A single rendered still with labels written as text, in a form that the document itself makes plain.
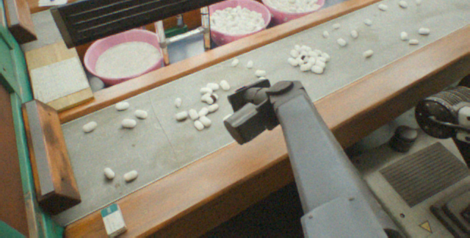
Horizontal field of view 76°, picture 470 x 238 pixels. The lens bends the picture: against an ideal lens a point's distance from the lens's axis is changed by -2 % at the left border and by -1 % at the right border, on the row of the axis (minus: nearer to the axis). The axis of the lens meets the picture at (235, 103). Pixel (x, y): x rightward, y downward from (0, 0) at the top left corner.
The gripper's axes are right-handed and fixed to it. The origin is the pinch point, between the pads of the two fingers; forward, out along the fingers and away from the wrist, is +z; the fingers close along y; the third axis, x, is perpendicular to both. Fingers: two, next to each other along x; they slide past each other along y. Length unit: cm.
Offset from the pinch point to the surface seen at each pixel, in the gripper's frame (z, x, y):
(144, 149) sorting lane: 12.7, 4.8, 24.6
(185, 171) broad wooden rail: 1.3, 11.2, 18.3
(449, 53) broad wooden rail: -1, 16, -77
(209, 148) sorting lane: 6.4, 10.3, 9.6
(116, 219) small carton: -3.4, 11.9, 35.4
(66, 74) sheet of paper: 38, -21, 36
